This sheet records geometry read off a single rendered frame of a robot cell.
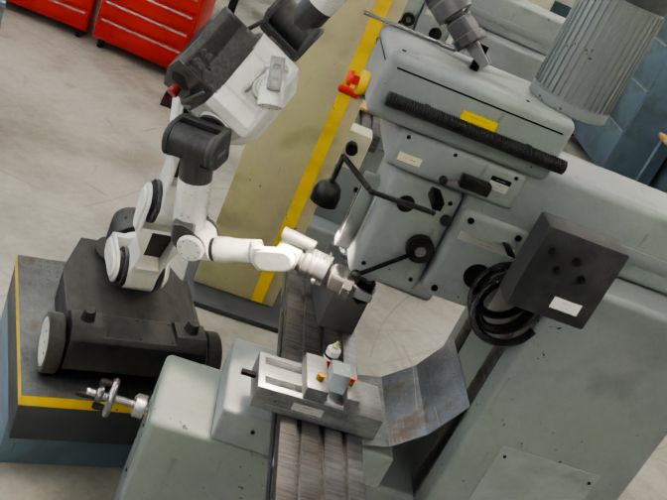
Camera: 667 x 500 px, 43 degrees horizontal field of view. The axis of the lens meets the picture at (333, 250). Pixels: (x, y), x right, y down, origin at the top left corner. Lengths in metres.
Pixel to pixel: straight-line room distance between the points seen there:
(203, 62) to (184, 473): 1.13
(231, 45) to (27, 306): 1.37
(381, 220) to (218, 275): 2.29
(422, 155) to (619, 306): 0.61
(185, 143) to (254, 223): 1.95
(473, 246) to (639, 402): 0.61
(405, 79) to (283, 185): 2.18
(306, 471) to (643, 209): 1.04
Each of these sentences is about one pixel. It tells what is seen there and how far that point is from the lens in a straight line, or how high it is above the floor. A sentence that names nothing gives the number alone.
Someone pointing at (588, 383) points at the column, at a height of 1.31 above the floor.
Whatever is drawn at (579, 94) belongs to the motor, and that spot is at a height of 1.95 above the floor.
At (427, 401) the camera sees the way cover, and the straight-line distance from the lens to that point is 2.50.
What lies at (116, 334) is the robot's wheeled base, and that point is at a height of 0.59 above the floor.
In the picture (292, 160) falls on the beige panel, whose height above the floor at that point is 0.83.
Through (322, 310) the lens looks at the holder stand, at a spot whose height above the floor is 0.98.
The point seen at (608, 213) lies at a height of 1.71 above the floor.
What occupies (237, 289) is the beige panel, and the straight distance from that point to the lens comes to 4.34.
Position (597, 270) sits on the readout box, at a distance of 1.94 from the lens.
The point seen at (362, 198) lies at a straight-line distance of 2.16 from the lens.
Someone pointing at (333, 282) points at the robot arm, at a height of 1.24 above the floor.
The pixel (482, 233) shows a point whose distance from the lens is 2.12.
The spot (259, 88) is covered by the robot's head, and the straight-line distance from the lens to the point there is 2.26.
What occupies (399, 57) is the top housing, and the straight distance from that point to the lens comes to 1.92.
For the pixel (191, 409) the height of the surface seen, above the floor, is 0.73.
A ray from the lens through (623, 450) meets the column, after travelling 2.48.
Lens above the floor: 2.30
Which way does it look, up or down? 26 degrees down
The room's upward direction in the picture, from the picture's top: 25 degrees clockwise
